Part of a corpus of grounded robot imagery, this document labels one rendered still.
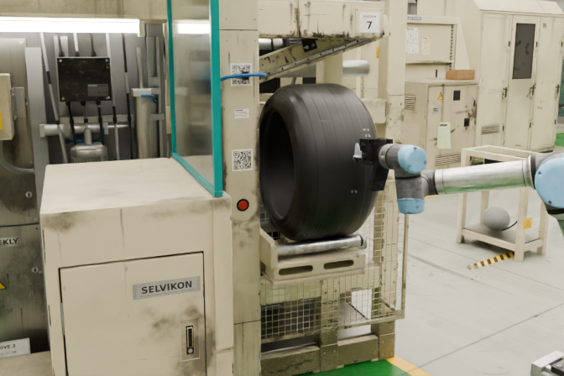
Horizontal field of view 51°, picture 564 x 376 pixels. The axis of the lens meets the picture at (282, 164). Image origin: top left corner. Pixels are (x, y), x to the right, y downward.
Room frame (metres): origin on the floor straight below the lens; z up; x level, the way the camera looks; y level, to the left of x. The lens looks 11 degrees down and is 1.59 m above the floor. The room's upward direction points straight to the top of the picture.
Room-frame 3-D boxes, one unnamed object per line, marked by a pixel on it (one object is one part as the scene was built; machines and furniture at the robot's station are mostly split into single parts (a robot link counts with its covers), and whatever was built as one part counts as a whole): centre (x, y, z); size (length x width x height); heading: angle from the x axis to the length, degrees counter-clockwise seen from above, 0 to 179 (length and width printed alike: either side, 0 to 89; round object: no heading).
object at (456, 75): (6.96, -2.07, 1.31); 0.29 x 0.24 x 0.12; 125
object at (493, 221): (4.62, -1.78, 0.40); 0.60 x 0.35 x 0.80; 35
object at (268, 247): (2.10, 0.09, 0.90); 0.40 x 0.03 x 0.10; 20
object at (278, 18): (2.49, -0.09, 1.71); 0.61 x 0.25 x 0.15; 110
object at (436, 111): (6.89, -1.77, 0.62); 0.91 x 0.58 x 1.25; 125
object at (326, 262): (2.03, -0.12, 0.83); 0.36 x 0.09 x 0.06; 110
